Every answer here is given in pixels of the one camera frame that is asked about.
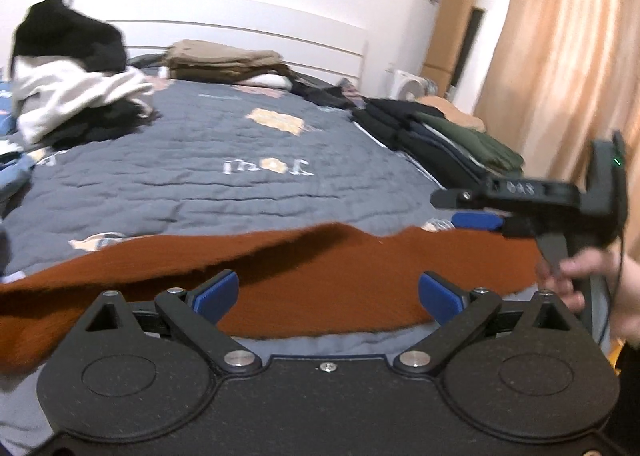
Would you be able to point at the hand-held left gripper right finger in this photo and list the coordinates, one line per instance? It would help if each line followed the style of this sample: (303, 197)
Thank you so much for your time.
(440, 298)

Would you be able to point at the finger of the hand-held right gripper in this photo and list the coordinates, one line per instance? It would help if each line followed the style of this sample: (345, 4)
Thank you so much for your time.
(465, 197)
(477, 221)

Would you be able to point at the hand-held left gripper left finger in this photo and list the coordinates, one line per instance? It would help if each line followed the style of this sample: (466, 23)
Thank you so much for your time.
(218, 293)

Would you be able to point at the rust brown fleece garment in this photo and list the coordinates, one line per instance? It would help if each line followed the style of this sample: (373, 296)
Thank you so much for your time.
(300, 276)

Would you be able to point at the person's right forearm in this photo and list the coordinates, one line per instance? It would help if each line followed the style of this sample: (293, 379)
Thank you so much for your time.
(629, 296)

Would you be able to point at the stack of folded dark clothes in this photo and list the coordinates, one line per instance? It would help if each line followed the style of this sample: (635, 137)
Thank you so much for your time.
(440, 146)

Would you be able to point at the pile of black white clothes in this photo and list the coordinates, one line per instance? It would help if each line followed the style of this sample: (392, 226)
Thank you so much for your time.
(60, 91)

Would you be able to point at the person's right hand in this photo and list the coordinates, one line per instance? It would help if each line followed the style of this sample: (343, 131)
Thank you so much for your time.
(567, 270)

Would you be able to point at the tan folded garment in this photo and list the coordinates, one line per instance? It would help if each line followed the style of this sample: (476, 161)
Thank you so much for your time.
(455, 111)

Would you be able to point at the grey printed quilt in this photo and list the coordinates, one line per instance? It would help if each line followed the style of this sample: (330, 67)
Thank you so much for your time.
(200, 176)

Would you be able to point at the white fan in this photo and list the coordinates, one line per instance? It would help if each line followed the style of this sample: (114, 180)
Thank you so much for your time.
(412, 86)

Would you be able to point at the peach curtain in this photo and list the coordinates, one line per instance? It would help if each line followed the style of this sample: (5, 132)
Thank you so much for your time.
(575, 61)

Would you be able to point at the tall cardboard box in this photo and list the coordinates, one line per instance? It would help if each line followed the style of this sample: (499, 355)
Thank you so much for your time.
(450, 26)

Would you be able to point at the black garment by headboard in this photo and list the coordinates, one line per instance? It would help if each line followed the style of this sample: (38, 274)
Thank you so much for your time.
(325, 94)

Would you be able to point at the dark grey crumpled garment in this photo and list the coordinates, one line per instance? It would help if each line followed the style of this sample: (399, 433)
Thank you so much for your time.
(105, 124)

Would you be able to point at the white folded cloth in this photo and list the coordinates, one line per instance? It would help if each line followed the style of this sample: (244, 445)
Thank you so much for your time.
(270, 81)

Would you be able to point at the white bed headboard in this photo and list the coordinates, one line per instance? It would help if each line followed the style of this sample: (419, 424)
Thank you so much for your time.
(300, 36)

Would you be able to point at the folded khaki pants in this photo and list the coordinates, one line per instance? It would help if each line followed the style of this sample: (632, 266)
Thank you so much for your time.
(220, 59)

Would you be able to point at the blue printed cloth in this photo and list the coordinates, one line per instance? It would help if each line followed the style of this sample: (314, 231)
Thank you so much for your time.
(12, 176)

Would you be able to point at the black bulky garment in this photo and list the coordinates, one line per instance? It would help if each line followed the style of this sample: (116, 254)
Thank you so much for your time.
(75, 36)

